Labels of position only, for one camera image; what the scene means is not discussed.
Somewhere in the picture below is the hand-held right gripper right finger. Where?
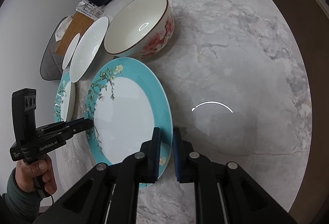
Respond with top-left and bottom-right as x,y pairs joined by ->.
172,127 -> 299,224

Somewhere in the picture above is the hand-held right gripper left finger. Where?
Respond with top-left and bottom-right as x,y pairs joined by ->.
33,127 -> 165,224

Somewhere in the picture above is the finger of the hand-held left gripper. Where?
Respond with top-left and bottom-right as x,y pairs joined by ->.
64,117 -> 93,136

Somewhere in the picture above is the large teal floral plate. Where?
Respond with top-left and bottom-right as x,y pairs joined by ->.
84,57 -> 173,189

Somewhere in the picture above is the large white bowl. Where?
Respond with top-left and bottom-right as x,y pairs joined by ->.
69,16 -> 110,83

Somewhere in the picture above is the red floral bowl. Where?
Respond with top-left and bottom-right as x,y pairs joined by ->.
103,0 -> 175,60

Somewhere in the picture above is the person's left forearm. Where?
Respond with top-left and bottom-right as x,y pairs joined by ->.
0,169 -> 43,224

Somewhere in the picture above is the person's left hand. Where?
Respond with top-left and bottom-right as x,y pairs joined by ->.
15,156 -> 57,197

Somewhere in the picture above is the small teal floral plate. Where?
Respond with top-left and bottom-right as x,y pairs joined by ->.
53,71 -> 76,123

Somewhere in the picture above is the grey quilted chair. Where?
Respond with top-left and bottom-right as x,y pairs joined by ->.
40,16 -> 70,81

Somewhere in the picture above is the small white bowl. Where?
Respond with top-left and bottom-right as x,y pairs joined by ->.
62,33 -> 81,70

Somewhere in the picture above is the white tissue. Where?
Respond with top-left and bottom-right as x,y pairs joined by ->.
55,16 -> 74,41

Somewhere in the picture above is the wooden tissue box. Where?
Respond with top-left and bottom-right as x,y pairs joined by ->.
55,12 -> 94,56

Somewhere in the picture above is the white milk carton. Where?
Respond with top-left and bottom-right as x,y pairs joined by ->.
76,1 -> 103,19

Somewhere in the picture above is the brown carpet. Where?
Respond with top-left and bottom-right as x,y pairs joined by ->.
262,0 -> 327,91

